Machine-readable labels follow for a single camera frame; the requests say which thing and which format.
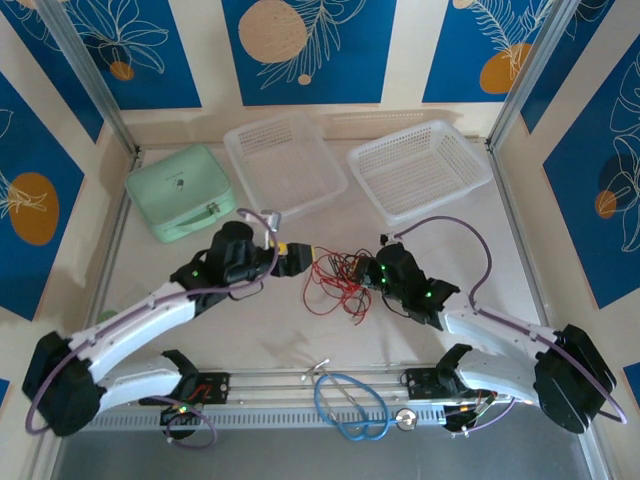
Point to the translucent white plastic basket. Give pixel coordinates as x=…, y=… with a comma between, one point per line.
x=280, y=150

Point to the aluminium side rail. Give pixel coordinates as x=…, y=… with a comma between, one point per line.
x=120, y=220
x=515, y=225

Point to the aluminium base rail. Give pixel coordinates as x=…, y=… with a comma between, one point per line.
x=270, y=385

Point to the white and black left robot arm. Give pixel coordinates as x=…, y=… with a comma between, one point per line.
x=140, y=312

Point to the blue stethoscope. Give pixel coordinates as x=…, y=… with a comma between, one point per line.
x=407, y=420

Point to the small black controller board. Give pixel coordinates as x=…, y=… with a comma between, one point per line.
x=465, y=412
x=175, y=412

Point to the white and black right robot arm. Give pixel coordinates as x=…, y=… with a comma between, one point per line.
x=500, y=325

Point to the mint green zip case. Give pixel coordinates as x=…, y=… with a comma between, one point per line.
x=175, y=185

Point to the grey metal sheet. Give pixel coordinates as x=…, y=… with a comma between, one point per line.
x=320, y=460

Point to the aluminium frame post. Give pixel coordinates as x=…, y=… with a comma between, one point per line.
x=530, y=75
x=90, y=75

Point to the small green round object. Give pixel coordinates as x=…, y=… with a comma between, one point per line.
x=107, y=316

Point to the opaque white plastic basket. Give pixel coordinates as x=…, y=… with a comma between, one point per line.
x=450, y=150

